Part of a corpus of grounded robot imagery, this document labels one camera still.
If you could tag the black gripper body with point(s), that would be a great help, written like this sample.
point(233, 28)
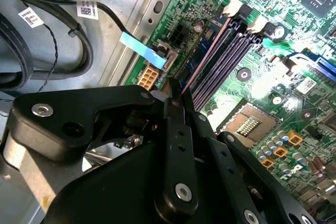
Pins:
point(110, 197)

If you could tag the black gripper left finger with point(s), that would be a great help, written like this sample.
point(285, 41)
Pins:
point(39, 134)

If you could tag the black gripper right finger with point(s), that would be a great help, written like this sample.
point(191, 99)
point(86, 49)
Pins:
point(267, 179)

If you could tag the blue RAM stick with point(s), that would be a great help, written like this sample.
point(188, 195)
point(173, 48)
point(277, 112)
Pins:
point(202, 51)

